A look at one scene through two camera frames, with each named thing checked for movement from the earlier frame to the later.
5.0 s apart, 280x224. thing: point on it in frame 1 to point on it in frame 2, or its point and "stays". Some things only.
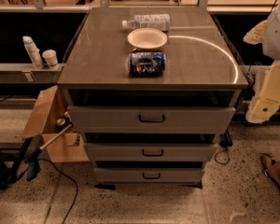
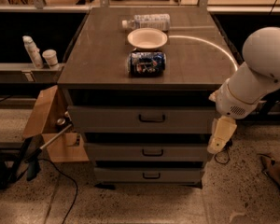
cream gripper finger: (256, 35) to (213, 128)
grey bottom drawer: (147, 175) stays
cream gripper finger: (265, 104) to (221, 129)
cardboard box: (49, 106) stays
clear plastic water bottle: (147, 21) stays
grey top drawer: (151, 119) stays
